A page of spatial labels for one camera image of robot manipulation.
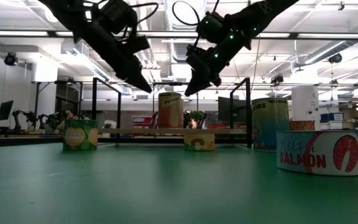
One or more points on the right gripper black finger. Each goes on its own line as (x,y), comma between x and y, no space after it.
(196,82)
(197,91)

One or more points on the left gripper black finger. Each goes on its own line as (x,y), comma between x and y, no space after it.
(138,77)
(143,89)

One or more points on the tall orange pineapple can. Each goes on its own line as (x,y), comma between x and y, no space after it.
(170,112)

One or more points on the tall blueberries can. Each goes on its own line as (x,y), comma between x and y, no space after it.
(269,124)

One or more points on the green peaches can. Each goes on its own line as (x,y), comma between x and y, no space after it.
(79,137)

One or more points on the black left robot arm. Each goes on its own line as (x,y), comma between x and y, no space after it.
(73,15)

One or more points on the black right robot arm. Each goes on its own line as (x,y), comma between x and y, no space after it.
(259,15)

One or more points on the background black robot arm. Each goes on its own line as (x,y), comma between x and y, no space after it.
(19,119)

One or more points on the wooden shelf with black legs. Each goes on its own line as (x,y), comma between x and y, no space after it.
(154,131)

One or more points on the green leafy background plant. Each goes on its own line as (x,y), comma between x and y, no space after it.
(196,116)

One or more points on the red storage crate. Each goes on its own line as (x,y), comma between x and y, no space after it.
(141,120)

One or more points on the black computer monitor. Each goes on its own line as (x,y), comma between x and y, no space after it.
(5,110)
(225,109)

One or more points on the short yellow mushroom can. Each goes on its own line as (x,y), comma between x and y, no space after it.
(199,143)

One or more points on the person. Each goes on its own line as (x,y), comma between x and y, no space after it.
(69,115)

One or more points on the green table mat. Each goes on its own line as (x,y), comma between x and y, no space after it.
(135,186)

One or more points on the white building column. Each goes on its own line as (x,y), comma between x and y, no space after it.
(304,105)

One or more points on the black round ceiling lamp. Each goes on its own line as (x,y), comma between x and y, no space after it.
(335,58)
(11,59)

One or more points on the blue storage bins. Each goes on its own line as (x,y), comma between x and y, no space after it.
(331,117)

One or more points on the short salmon can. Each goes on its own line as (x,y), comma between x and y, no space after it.
(319,155)

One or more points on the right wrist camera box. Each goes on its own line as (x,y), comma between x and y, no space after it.
(195,56)

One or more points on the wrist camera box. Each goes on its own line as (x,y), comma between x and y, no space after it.
(140,43)
(195,56)

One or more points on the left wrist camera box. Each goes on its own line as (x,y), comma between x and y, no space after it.
(140,43)

